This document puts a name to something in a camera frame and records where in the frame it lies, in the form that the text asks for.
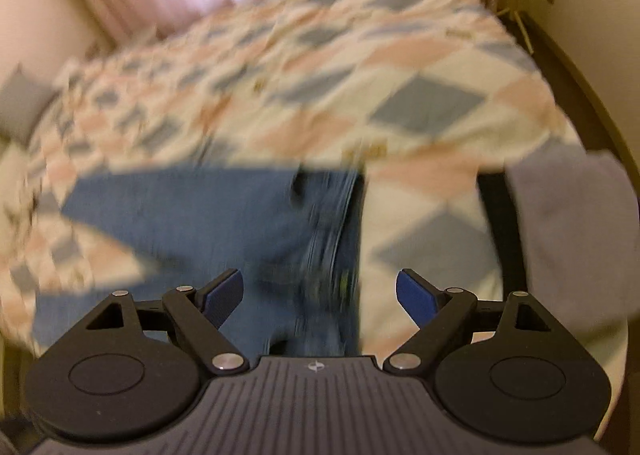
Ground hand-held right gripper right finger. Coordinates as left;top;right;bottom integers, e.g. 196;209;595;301
382;269;556;377

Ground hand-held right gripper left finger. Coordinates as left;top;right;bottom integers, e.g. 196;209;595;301
82;269;251;377

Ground blue denim jeans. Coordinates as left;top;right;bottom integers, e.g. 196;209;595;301
32;164;367;360

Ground grey folded cloth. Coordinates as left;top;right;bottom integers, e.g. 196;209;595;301
505;145;639;332

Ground bed with checkered quilt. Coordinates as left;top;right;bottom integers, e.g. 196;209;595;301
0;0;583;361

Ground grey pillow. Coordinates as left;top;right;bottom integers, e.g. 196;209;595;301
0;62;60;147

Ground wooden stick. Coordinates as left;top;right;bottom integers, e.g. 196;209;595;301
497;8;537;56

